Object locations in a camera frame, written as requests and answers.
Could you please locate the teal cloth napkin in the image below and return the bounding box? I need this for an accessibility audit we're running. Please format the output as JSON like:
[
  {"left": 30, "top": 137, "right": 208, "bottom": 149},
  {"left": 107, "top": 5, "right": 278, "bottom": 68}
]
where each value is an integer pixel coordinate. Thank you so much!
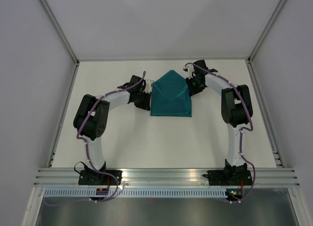
[{"left": 150, "top": 70, "right": 192, "bottom": 117}]

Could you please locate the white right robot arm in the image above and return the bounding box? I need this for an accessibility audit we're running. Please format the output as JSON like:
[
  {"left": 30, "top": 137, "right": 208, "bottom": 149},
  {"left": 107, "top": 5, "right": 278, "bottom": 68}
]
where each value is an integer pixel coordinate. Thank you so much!
[{"left": 183, "top": 60, "right": 253, "bottom": 184}]

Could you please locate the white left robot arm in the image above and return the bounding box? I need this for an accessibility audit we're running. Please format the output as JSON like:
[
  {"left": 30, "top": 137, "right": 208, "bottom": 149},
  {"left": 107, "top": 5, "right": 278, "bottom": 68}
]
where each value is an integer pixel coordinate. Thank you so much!
[{"left": 73, "top": 75, "right": 154, "bottom": 185}]

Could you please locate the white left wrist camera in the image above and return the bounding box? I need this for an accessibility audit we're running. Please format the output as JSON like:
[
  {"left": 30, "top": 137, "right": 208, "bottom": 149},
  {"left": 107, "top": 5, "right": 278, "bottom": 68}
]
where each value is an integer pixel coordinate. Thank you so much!
[{"left": 144, "top": 79, "right": 155, "bottom": 94}]

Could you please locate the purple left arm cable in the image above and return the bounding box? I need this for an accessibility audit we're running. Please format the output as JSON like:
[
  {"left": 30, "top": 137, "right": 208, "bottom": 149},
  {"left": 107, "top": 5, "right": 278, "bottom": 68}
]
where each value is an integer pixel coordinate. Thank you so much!
[{"left": 44, "top": 69, "right": 147, "bottom": 207}]

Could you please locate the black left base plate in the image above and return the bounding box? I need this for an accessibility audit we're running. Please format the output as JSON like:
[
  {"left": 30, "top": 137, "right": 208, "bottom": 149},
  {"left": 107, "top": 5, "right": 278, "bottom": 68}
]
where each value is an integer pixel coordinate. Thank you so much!
[{"left": 73, "top": 161, "right": 122, "bottom": 186}]

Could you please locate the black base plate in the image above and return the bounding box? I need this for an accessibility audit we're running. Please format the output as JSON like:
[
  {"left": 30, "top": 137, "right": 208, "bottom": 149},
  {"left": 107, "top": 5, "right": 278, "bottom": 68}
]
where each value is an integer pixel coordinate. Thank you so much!
[
  {"left": 73, "top": 161, "right": 122, "bottom": 186},
  {"left": 202, "top": 160, "right": 253, "bottom": 186}
]

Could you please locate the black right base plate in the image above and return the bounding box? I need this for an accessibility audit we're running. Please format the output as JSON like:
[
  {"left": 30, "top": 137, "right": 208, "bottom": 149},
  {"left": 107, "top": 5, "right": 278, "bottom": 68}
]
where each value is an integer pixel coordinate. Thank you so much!
[{"left": 202, "top": 160, "right": 253, "bottom": 186}]

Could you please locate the white slotted cable duct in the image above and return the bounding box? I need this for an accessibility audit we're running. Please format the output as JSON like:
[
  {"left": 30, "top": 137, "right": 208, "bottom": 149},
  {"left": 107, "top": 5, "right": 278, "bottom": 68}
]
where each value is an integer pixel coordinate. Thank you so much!
[{"left": 44, "top": 187, "right": 226, "bottom": 198}]

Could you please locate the aluminium front rail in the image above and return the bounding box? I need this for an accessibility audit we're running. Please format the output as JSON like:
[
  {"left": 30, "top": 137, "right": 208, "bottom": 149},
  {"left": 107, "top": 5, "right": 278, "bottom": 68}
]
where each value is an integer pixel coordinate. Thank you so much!
[{"left": 33, "top": 168, "right": 300, "bottom": 188}]

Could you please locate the aluminium frame right post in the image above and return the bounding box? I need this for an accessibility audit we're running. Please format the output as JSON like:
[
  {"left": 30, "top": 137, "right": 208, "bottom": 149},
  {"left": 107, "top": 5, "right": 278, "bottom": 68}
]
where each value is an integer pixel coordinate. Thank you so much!
[{"left": 246, "top": 0, "right": 288, "bottom": 64}]

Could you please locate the aluminium frame post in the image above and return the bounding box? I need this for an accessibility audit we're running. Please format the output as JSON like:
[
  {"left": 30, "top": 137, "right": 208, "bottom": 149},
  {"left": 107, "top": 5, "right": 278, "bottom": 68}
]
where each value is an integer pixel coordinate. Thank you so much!
[
  {"left": 246, "top": 0, "right": 288, "bottom": 64},
  {"left": 38, "top": 0, "right": 79, "bottom": 66}
]

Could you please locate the aluminium frame left post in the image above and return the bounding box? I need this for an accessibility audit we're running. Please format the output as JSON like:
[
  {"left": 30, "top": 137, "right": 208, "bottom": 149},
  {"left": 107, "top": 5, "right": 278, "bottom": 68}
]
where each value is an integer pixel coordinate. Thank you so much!
[{"left": 38, "top": 0, "right": 79, "bottom": 66}]

